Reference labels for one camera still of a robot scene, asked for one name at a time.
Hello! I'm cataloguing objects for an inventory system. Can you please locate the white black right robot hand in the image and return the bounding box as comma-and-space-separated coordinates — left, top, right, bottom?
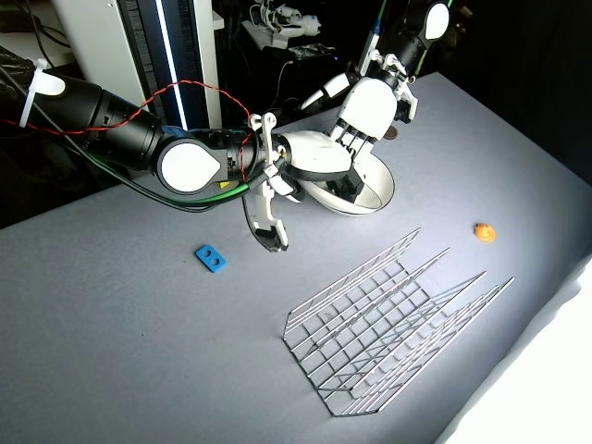
277, 130, 372, 204

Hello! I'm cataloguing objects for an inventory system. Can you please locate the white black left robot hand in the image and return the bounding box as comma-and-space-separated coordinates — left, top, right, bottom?
300, 73, 400, 161

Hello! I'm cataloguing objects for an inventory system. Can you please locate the spare white robot hand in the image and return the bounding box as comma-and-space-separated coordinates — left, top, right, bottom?
242, 0, 323, 50

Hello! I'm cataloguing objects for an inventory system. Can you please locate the blue block with two holes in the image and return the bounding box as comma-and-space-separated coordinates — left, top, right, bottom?
193, 243, 228, 274

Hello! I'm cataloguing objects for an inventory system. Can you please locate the orange swirl cookie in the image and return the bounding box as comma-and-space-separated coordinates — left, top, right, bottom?
472, 222, 498, 244

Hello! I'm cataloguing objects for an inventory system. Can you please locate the white zip tie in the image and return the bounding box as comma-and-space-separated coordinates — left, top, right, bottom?
18, 57, 66, 129

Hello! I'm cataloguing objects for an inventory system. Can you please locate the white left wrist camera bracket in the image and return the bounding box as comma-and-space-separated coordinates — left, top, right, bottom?
358, 48, 421, 126

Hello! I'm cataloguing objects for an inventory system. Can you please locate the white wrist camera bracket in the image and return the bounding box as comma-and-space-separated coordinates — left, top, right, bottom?
240, 112, 306, 254
358, 48, 421, 126

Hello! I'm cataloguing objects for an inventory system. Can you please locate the grey cable connector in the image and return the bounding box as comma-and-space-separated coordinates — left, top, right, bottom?
360, 20, 383, 75

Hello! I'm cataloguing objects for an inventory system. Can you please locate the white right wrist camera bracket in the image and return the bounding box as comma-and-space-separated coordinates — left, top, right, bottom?
240, 112, 306, 254

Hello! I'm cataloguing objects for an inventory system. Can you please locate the thick green cable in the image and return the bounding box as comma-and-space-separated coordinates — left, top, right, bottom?
68, 138, 278, 207

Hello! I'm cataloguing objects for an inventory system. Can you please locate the silver wire dish rack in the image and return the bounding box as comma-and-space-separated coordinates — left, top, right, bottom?
281, 228, 515, 417

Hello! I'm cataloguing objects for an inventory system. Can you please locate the red twisted wire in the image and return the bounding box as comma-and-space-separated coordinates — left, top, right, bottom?
0, 79, 254, 179

